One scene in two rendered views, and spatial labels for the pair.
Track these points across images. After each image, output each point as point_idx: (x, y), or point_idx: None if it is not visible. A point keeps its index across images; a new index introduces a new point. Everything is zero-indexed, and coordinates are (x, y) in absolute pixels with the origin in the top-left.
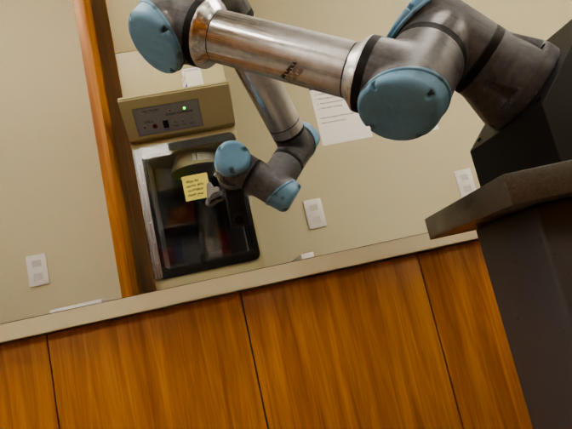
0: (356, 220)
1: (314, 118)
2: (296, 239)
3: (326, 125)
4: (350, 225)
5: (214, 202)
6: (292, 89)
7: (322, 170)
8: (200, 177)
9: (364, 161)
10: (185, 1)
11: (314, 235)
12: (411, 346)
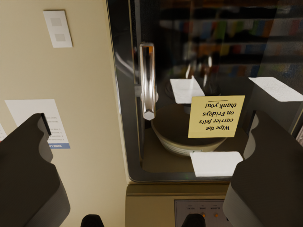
0: (6, 11)
1: (63, 122)
2: (80, 0)
3: (52, 115)
4: (13, 6)
5: (299, 181)
6: (83, 145)
7: (53, 76)
8: (201, 131)
9: (8, 78)
10: None
11: (57, 1)
12: None
